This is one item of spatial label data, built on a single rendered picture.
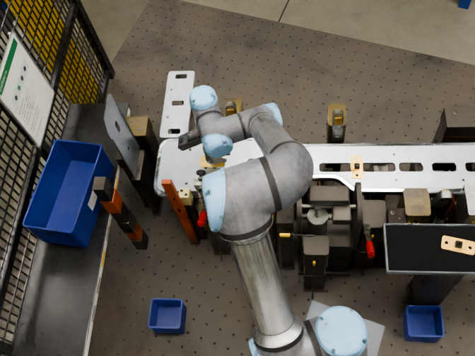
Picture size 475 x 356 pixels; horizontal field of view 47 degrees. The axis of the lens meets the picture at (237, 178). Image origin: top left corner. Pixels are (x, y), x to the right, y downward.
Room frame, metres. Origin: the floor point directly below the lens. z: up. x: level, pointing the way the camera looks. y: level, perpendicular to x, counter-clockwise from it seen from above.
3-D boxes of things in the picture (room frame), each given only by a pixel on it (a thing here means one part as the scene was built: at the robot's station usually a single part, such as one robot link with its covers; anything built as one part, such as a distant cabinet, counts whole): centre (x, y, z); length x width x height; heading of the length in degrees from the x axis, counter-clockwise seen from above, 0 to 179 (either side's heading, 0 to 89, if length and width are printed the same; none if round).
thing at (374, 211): (0.58, -0.36, 0.89); 0.12 x 0.07 x 0.38; 165
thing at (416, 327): (0.31, -0.48, 0.75); 0.11 x 0.10 x 0.09; 75
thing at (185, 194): (0.81, 0.17, 0.88); 0.04 x 0.04 x 0.37; 75
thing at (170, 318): (0.53, 0.34, 0.75); 0.11 x 0.10 x 0.09; 75
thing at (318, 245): (0.52, -0.17, 0.89); 0.09 x 0.08 x 0.38; 165
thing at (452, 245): (0.42, -0.53, 1.17); 0.08 x 0.04 x 0.01; 63
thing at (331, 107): (0.99, -0.37, 0.87); 0.12 x 0.07 x 0.35; 165
